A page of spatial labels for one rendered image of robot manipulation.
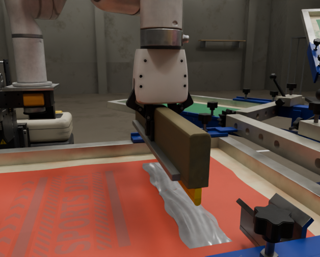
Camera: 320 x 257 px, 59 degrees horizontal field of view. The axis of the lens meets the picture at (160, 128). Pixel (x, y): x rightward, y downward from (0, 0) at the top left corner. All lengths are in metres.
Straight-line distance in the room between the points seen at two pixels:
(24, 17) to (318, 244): 0.95
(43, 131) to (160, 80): 1.17
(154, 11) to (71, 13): 10.20
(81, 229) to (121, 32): 10.23
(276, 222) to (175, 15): 0.35
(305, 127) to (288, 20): 10.95
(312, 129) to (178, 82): 0.37
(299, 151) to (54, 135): 1.24
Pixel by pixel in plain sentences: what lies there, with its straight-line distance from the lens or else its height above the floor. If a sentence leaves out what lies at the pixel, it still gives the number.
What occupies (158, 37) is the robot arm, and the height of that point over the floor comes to 1.26.
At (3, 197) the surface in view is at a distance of 0.67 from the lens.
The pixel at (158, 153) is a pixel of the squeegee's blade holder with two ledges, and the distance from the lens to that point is 0.47.
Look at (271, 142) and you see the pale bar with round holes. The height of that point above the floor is 1.02.
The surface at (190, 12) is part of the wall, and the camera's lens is 11.19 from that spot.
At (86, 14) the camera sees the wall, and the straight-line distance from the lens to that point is 10.66.
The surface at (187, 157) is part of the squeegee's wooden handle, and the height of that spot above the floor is 1.10.
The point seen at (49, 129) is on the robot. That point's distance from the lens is 1.61.
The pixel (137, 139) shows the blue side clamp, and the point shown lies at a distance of 0.82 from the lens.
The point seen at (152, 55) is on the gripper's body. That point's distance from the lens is 0.51.
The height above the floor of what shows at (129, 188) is 0.96.
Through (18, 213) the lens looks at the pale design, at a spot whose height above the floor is 0.96.
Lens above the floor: 1.23
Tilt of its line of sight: 14 degrees down
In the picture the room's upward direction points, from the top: straight up
